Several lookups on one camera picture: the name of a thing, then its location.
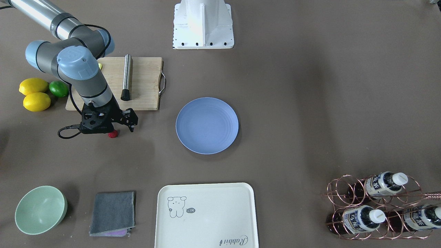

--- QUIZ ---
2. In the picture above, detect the copper wire bottle rack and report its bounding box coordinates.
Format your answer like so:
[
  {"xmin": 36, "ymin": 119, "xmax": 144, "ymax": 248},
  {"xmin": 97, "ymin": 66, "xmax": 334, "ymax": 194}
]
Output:
[{"xmin": 322, "ymin": 174, "xmax": 441, "ymax": 240}]

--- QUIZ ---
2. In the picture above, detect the green bowl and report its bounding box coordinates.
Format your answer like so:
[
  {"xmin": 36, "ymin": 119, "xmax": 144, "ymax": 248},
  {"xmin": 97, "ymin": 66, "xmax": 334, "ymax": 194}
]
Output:
[{"xmin": 14, "ymin": 186, "xmax": 68, "ymax": 235}]

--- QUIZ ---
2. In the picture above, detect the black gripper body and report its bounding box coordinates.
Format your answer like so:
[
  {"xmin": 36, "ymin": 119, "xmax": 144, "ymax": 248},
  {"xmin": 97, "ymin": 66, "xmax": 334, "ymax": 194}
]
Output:
[{"xmin": 79, "ymin": 100, "xmax": 138, "ymax": 134}]

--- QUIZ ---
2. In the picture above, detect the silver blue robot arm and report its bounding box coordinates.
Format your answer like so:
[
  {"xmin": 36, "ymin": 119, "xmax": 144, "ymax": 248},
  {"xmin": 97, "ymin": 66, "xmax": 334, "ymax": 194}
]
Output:
[{"xmin": 3, "ymin": 0, "xmax": 138, "ymax": 134}]

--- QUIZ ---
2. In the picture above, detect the wooden cutting board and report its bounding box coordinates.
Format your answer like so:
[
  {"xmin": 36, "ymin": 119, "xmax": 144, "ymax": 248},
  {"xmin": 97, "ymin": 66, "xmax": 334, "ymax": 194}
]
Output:
[{"xmin": 65, "ymin": 57, "xmax": 166, "ymax": 111}]

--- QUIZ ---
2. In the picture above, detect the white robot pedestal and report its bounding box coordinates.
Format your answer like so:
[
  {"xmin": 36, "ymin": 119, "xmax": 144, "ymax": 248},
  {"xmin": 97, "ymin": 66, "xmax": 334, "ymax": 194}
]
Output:
[{"xmin": 172, "ymin": 0, "xmax": 235, "ymax": 49}]

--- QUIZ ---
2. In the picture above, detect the yellow lemon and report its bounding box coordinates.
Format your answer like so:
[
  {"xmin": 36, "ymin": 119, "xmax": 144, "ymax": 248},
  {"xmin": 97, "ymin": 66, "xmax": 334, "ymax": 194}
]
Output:
[
  {"xmin": 23, "ymin": 92, "xmax": 51, "ymax": 112},
  {"xmin": 19, "ymin": 77, "xmax": 49, "ymax": 96}
]

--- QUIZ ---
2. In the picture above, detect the dark bottle white cap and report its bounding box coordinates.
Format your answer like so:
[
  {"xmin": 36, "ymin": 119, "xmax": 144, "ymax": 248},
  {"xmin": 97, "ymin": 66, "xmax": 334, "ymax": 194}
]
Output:
[{"xmin": 347, "ymin": 171, "xmax": 409, "ymax": 203}]

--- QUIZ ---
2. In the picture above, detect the blue plate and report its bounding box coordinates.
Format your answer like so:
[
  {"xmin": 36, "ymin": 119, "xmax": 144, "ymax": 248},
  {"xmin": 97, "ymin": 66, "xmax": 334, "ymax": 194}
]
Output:
[{"xmin": 175, "ymin": 97, "xmax": 239, "ymax": 154}]

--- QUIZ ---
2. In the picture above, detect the grey folded cloth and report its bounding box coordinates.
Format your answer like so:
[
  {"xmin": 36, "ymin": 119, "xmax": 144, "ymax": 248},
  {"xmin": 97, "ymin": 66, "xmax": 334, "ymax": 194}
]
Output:
[{"xmin": 89, "ymin": 191, "xmax": 136, "ymax": 237}]

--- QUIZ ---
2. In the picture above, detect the steel muddler rod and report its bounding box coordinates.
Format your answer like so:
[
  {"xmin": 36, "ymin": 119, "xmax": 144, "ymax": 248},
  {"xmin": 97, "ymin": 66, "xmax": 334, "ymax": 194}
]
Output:
[{"xmin": 120, "ymin": 54, "xmax": 133, "ymax": 101}]

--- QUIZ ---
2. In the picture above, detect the cream serving tray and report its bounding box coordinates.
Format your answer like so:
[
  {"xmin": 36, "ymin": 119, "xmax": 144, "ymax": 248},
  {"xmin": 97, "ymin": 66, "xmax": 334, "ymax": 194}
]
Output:
[{"xmin": 155, "ymin": 182, "xmax": 259, "ymax": 248}]

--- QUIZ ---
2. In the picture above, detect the green lime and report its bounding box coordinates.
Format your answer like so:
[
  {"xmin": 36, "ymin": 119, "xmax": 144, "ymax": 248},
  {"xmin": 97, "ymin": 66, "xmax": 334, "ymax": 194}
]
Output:
[{"xmin": 49, "ymin": 81, "xmax": 69, "ymax": 97}]

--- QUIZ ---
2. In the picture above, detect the red strawberry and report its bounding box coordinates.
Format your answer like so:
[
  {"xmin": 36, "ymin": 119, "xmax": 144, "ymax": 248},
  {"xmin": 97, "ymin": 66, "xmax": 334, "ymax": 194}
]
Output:
[{"xmin": 107, "ymin": 130, "xmax": 119, "ymax": 138}]

